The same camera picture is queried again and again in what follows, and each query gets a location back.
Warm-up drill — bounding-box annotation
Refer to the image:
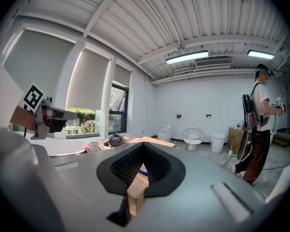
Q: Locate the white bathtub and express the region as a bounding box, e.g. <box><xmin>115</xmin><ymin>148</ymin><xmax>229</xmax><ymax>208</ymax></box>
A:
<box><xmin>13</xmin><ymin>130</ymin><xmax>87</xmax><ymax>157</ymax></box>

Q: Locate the fixed glass window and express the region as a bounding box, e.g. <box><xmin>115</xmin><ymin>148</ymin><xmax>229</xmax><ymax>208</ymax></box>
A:
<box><xmin>65</xmin><ymin>107</ymin><xmax>102</xmax><ymax>139</ymax></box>

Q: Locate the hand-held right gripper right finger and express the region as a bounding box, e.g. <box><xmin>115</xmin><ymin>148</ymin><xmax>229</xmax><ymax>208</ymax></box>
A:
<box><xmin>131</xmin><ymin>142</ymin><xmax>268</xmax><ymax>232</ymax></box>

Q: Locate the white trash bin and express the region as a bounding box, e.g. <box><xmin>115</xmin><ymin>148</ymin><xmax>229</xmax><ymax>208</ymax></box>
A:
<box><xmin>210</xmin><ymin>132</ymin><xmax>226</xmax><ymax>154</ymax></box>

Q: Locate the narrow grey roller blind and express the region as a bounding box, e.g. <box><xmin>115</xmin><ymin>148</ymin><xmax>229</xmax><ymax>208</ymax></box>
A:
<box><xmin>113</xmin><ymin>64</ymin><xmax>131</xmax><ymax>88</ymax></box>

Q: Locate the smooth brown cardboard box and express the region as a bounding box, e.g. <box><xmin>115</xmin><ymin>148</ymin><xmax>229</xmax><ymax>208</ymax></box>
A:
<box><xmin>96</xmin><ymin>139</ymin><xmax>136</xmax><ymax>151</ymax></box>

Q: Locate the large creased cardboard box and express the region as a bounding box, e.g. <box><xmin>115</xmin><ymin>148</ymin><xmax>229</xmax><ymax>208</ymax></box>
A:
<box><xmin>127</xmin><ymin>136</ymin><xmax>176</xmax><ymax>218</ymax></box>

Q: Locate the grey clothes pile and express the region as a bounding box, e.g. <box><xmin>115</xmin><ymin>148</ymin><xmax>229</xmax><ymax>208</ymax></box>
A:
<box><xmin>103</xmin><ymin>132</ymin><xmax>130</xmax><ymax>147</ymax></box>

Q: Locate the ceiling light bar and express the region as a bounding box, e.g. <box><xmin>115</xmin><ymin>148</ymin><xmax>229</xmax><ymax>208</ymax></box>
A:
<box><xmin>166</xmin><ymin>50</ymin><xmax>210</xmax><ymax>65</ymax></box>
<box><xmin>246</xmin><ymin>49</ymin><xmax>276</xmax><ymax>60</ymax></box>

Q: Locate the black framed window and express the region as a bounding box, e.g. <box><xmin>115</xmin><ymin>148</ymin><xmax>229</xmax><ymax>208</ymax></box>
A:
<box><xmin>108</xmin><ymin>81</ymin><xmax>129</xmax><ymax>134</ymax></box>

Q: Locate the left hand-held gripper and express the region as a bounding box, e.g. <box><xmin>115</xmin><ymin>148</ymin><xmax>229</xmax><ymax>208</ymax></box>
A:
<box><xmin>17</xmin><ymin>83</ymin><xmax>77</xmax><ymax>140</ymax></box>

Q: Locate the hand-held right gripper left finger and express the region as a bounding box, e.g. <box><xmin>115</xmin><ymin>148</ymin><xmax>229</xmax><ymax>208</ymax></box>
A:
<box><xmin>33</xmin><ymin>142</ymin><xmax>146</xmax><ymax>232</ymax></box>

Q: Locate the small cardboard box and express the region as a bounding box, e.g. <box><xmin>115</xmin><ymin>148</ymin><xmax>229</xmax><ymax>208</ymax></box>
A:
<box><xmin>227</xmin><ymin>126</ymin><xmax>245</xmax><ymax>154</ymax></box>

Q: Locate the white air vent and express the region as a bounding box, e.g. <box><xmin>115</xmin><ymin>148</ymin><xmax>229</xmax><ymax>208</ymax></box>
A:
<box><xmin>195</xmin><ymin>58</ymin><xmax>233</xmax><ymax>69</ymax></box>

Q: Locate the white round bin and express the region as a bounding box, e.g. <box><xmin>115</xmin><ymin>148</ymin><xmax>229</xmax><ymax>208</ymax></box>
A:
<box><xmin>158</xmin><ymin>121</ymin><xmax>172</xmax><ymax>142</ymax></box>

